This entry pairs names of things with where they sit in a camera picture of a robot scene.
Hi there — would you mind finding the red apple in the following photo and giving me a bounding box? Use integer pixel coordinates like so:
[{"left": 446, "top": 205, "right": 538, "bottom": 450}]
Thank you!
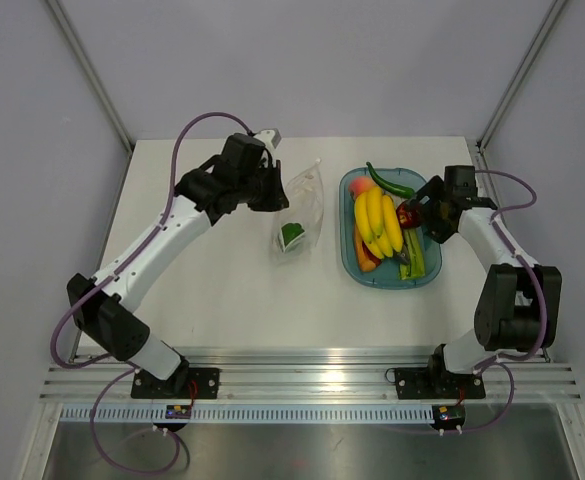
[{"left": 396, "top": 202, "right": 422, "bottom": 230}]

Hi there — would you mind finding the yellow banana bunch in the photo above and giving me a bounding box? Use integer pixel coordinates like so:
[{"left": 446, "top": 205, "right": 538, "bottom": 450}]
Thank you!
[{"left": 354, "top": 187, "right": 404, "bottom": 260}]

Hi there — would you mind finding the green bell pepper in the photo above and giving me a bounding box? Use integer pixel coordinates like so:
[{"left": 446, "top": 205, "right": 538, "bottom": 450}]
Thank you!
[{"left": 280, "top": 223, "right": 305, "bottom": 248}]

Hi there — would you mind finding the clear zip top bag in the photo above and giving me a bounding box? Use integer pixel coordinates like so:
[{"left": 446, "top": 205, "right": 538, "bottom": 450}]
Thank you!
[{"left": 270, "top": 158, "right": 325, "bottom": 264}]

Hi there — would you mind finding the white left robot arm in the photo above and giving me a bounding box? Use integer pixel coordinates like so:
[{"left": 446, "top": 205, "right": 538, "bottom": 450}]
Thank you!
[{"left": 67, "top": 129, "right": 289, "bottom": 398}]

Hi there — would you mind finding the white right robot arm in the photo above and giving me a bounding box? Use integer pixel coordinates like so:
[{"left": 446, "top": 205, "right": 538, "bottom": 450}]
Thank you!
[{"left": 395, "top": 166, "right": 562, "bottom": 400}]

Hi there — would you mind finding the green chili pepper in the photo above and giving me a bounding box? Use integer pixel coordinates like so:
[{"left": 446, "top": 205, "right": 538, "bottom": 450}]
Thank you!
[{"left": 366, "top": 162, "right": 415, "bottom": 199}]

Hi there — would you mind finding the yellow green corn cob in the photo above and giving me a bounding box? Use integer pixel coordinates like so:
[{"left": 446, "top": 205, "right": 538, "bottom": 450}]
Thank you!
[{"left": 399, "top": 228, "right": 426, "bottom": 281}]

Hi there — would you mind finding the grey toy fish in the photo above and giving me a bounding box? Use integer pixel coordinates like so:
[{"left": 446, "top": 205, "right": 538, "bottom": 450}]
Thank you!
[{"left": 393, "top": 247, "right": 411, "bottom": 265}]

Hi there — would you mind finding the orange peach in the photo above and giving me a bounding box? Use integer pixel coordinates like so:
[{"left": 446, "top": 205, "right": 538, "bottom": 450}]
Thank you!
[{"left": 348, "top": 176, "right": 376, "bottom": 200}]

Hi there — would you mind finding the teal plastic tray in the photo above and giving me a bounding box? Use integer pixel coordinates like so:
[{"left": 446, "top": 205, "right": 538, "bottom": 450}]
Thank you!
[{"left": 337, "top": 167, "right": 443, "bottom": 290}]

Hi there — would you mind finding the orange carrot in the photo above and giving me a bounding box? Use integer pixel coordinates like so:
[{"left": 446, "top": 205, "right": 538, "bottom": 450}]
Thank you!
[{"left": 353, "top": 226, "right": 381, "bottom": 273}]

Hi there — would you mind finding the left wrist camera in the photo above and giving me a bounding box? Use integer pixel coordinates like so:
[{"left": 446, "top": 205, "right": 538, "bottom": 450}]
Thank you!
[{"left": 254, "top": 128, "right": 282, "bottom": 151}]

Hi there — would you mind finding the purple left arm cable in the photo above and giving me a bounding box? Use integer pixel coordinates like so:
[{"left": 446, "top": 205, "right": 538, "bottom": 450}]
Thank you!
[{"left": 50, "top": 112, "right": 251, "bottom": 370}]

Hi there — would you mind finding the right aluminium frame post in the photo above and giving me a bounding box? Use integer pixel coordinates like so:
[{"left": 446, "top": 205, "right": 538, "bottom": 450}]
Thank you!
[{"left": 476, "top": 0, "right": 571, "bottom": 155}]

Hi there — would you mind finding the aluminium frame post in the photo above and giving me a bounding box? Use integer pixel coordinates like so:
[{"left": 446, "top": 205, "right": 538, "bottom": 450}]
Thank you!
[
  {"left": 42, "top": 0, "right": 135, "bottom": 158},
  {"left": 476, "top": 0, "right": 571, "bottom": 155}
]

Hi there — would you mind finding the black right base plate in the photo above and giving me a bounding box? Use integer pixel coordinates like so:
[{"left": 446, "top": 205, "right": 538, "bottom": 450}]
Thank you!
[{"left": 391, "top": 367, "right": 486, "bottom": 400}]

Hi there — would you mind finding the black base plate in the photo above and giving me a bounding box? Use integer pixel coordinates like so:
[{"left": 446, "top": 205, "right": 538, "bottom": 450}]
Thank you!
[
  {"left": 391, "top": 367, "right": 486, "bottom": 400},
  {"left": 130, "top": 367, "right": 221, "bottom": 400}
]

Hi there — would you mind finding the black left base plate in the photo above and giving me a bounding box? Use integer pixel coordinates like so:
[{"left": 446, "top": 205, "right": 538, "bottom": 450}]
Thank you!
[{"left": 130, "top": 367, "right": 221, "bottom": 400}]

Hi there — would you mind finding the left aluminium frame post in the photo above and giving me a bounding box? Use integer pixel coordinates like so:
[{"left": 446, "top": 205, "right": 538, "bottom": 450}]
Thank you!
[{"left": 42, "top": 0, "right": 135, "bottom": 158}]

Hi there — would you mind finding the aluminium mounting rail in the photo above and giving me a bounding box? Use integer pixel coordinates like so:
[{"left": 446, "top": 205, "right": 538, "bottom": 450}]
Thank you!
[{"left": 39, "top": 347, "right": 581, "bottom": 404}]

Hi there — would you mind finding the white slotted cable duct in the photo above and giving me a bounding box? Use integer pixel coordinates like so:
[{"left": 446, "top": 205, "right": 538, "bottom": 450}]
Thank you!
[{"left": 60, "top": 403, "right": 434, "bottom": 425}]

